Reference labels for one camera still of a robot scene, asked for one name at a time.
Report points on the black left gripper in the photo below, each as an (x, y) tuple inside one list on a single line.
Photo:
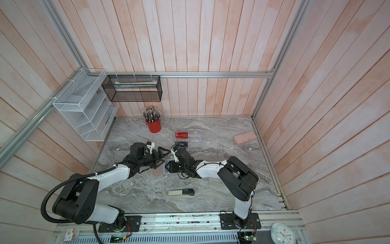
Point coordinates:
[(155, 165)]

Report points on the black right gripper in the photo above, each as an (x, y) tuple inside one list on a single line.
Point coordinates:
[(172, 164)]

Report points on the black VIP card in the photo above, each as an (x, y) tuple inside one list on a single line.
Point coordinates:
[(181, 144)]

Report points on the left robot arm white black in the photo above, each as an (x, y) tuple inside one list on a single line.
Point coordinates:
[(74, 200)]

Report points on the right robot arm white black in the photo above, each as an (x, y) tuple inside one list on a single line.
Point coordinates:
[(240, 180)]

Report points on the beige black stapler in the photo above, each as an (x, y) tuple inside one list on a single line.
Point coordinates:
[(182, 193)]

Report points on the red pencil cup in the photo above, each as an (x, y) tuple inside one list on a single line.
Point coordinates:
[(154, 127)]

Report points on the clear acrylic tiered organizer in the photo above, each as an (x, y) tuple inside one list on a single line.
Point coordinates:
[(195, 139)]

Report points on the bundle of pencils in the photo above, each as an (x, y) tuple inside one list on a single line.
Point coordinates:
[(151, 114)]

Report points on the pink pencil case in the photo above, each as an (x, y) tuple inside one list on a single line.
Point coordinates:
[(245, 137)]

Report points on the small white label box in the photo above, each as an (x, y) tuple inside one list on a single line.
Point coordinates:
[(71, 235)]

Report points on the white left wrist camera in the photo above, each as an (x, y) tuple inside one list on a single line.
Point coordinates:
[(149, 147)]

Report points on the aluminium front rail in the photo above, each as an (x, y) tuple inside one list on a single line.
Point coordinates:
[(188, 228)]

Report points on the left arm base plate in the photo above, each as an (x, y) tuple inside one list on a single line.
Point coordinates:
[(128, 224)]

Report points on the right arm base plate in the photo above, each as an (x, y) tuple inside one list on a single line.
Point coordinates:
[(229, 221)]

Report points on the black mesh wall basket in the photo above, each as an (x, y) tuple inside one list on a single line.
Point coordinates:
[(133, 88)]

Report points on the white wire mesh shelf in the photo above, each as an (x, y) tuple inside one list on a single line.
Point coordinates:
[(85, 106)]

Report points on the white wall clock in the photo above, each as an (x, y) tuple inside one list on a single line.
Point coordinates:
[(282, 234)]

